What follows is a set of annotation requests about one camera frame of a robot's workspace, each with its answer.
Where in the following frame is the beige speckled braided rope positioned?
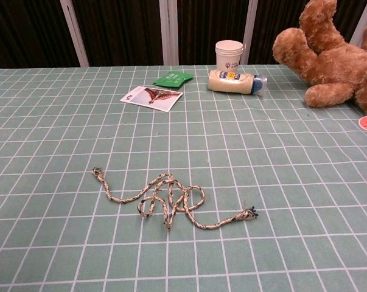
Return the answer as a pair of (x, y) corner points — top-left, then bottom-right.
(91, 166), (260, 231)

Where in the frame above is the white photo card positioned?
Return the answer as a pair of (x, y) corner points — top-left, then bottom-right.
(119, 85), (184, 113)

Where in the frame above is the green snack packet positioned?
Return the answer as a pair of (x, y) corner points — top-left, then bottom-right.
(152, 71), (194, 89)

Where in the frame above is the mayonnaise squeeze bottle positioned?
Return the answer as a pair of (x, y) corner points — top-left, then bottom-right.
(208, 69), (268, 97)

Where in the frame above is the green grid tablecloth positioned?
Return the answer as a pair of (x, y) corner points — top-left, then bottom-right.
(0, 64), (367, 292)

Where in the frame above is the white paper cup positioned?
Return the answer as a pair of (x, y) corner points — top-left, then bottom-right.
(215, 40), (244, 71)

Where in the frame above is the black curtain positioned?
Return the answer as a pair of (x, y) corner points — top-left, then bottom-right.
(0, 0), (367, 70)

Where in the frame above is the brown teddy bear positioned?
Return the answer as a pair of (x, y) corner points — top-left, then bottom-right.
(272, 0), (367, 114)

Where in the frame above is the white frame post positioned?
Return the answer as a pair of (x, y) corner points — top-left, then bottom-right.
(240, 0), (259, 65)
(158, 0), (180, 66)
(350, 0), (367, 46)
(60, 0), (90, 68)

